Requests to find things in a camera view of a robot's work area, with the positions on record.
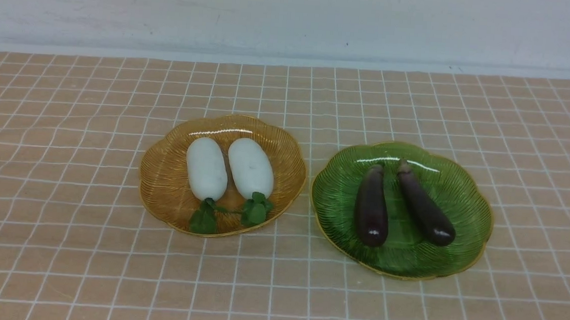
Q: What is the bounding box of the green transparent plastic plate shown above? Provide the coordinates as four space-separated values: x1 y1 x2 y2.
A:
311 141 494 281

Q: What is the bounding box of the amber transparent plastic plate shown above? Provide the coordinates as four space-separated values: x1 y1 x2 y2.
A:
139 114 307 238

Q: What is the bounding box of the purple eggplant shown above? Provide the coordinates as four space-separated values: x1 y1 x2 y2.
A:
397 158 456 247
354 164 389 247

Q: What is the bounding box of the beige checkered tablecloth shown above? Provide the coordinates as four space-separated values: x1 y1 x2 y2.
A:
0 52 570 320

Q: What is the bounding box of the white radish with leaves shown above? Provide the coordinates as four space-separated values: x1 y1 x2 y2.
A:
186 137 228 235

